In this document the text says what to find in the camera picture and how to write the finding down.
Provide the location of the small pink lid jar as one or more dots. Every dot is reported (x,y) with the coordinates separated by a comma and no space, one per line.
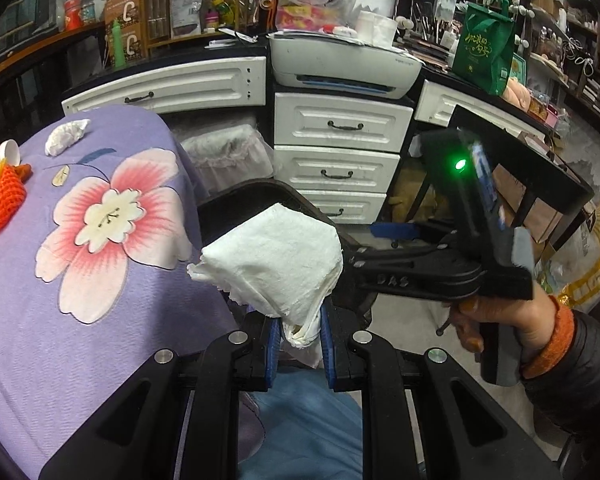
(211,20)

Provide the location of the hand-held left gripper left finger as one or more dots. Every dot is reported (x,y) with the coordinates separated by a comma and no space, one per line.
(272,355)

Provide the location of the clear bag of pink packets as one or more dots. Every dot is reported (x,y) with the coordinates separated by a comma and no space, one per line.
(310,12)

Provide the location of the black chair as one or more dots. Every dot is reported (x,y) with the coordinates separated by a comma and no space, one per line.
(530,157)

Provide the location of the green tote bag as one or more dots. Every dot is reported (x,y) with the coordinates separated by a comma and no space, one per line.
(482,45)

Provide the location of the red tin can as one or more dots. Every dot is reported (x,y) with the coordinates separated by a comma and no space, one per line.
(73,14)

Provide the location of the yellow green toy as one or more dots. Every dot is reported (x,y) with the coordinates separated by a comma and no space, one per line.
(223,10)

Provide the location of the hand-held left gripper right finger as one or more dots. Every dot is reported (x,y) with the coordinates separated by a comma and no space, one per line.
(328,355)

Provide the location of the purple floral tablecloth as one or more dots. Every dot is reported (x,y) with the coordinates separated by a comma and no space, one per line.
(30,340)

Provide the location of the brown pouch white label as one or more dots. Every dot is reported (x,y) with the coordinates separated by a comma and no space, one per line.
(187,10)

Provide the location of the brown printed box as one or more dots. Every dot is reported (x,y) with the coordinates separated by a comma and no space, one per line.
(130,45)
(125,10)

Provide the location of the white printer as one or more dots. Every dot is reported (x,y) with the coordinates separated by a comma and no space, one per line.
(340,67)

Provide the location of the wooden rack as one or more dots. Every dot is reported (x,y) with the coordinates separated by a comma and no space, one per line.
(250,5)

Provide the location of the orange foam fruit net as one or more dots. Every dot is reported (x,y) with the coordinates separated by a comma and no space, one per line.
(2,200)

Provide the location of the wooden counter shelf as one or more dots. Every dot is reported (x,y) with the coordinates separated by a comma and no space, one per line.
(30,55)

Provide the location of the blue cloth garment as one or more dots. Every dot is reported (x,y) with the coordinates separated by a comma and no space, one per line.
(305,425)

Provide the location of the person's right forearm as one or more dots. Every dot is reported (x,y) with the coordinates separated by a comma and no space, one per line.
(580,370)

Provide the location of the yellow printed sack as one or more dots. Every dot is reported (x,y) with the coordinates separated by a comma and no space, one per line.
(595,260)

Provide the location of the bin with white liner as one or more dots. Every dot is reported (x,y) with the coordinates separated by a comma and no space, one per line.
(220,155)

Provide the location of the small teal glass jar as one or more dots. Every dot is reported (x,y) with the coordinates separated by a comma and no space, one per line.
(88,9)

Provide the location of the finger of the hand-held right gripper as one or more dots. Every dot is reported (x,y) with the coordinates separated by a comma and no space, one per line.
(405,272)
(395,230)

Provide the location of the person's right hand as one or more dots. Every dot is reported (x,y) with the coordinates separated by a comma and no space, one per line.
(532,325)

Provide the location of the green bottle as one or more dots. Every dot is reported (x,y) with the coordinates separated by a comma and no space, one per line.
(118,45)

